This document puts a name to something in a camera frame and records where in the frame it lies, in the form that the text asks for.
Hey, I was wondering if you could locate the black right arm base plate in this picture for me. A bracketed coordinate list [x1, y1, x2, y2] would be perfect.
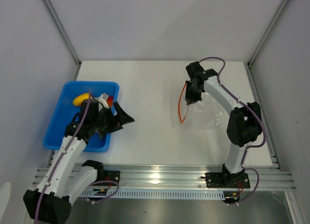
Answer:
[201, 171, 250, 189]

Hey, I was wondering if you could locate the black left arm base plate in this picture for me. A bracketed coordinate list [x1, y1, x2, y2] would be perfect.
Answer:
[103, 170, 121, 187]

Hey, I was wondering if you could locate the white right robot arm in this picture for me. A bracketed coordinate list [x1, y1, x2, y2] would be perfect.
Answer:
[185, 66, 263, 187]

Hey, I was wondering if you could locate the left aluminium corner post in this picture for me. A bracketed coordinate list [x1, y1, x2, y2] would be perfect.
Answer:
[41, 0, 81, 66]

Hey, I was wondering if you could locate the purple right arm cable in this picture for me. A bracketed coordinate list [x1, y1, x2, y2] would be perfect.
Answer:
[200, 56, 267, 207]

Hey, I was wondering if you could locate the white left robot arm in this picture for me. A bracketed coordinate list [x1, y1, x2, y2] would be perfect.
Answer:
[23, 97, 135, 224]

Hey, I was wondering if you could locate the clear orange-zipper zip bag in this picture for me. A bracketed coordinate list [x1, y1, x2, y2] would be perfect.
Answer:
[178, 82, 225, 131]

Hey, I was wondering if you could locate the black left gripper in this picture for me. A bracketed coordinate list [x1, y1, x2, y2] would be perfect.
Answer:
[93, 102, 134, 134]

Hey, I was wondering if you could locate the right aluminium corner post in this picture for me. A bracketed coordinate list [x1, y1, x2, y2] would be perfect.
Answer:
[247, 0, 297, 67]

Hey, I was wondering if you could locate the right side aluminium rail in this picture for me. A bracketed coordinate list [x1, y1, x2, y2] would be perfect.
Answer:
[244, 63, 282, 171]

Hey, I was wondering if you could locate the white green toy cauliflower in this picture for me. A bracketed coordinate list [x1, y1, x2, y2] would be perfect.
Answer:
[93, 93, 111, 111]

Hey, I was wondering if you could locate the blue plastic bin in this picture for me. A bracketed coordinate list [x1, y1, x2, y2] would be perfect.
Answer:
[42, 80, 120, 153]

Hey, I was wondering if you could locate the orange red toy mango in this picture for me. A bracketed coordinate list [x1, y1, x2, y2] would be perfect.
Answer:
[106, 96, 114, 108]

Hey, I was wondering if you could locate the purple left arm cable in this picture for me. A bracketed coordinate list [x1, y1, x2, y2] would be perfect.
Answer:
[33, 89, 120, 224]

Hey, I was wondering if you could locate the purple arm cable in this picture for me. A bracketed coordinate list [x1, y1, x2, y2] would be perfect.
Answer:
[33, 89, 120, 224]
[200, 56, 267, 207]

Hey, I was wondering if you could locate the aluminium corner post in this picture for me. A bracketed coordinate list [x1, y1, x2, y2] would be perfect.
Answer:
[247, 0, 297, 67]
[41, 0, 81, 66]

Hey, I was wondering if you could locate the aluminium front frame rail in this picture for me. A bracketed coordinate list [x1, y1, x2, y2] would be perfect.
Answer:
[32, 163, 297, 192]

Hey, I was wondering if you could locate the yellow toy lemon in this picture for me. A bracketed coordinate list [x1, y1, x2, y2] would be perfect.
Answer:
[72, 93, 90, 107]

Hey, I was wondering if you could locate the white slotted cable duct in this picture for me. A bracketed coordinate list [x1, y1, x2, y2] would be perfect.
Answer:
[82, 189, 226, 200]

